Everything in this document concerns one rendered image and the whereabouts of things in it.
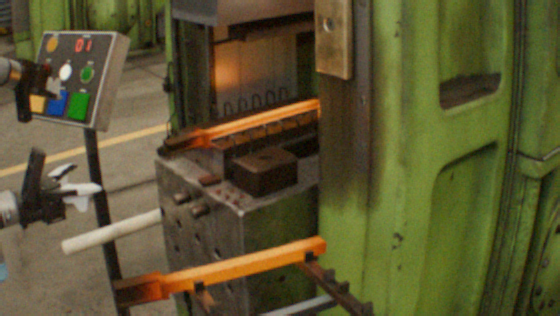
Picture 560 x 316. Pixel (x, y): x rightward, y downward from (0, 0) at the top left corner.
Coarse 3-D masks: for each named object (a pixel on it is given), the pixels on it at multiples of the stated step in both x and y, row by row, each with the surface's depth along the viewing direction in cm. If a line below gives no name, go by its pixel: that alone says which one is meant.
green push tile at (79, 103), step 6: (72, 96) 174; (78, 96) 173; (84, 96) 172; (90, 96) 172; (72, 102) 174; (78, 102) 173; (84, 102) 172; (72, 108) 174; (78, 108) 173; (84, 108) 171; (72, 114) 173; (78, 114) 172; (84, 114) 171; (84, 120) 172
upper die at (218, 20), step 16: (176, 0) 146; (192, 0) 140; (208, 0) 135; (224, 0) 133; (240, 0) 136; (256, 0) 139; (272, 0) 141; (288, 0) 144; (304, 0) 147; (176, 16) 147; (192, 16) 142; (208, 16) 136; (224, 16) 135; (240, 16) 137; (256, 16) 140; (272, 16) 143
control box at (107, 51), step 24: (72, 48) 179; (96, 48) 174; (120, 48) 175; (72, 72) 177; (96, 72) 173; (120, 72) 178; (96, 96) 171; (48, 120) 181; (72, 120) 174; (96, 120) 172
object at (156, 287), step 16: (304, 240) 119; (320, 240) 118; (240, 256) 114; (256, 256) 114; (272, 256) 114; (288, 256) 115; (160, 272) 107; (176, 272) 109; (192, 272) 109; (208, 272) 109; (224, 272) 110; (240, 272) 112; (128, 288) 103; (144, 288) 105; (160, 288) 105; (176, 288) 107; (128, 304) 104
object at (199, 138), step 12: (288, 108) 164; (300, 108) 165; (240, 120) 157; (252, 120) 157; (264, 120) 159; (192, 132) 150; (204, 132) 149; (216, 132) 151; (168, 144) 144; (180, 144) 147; (192, 144) 149; (204, 144) 149
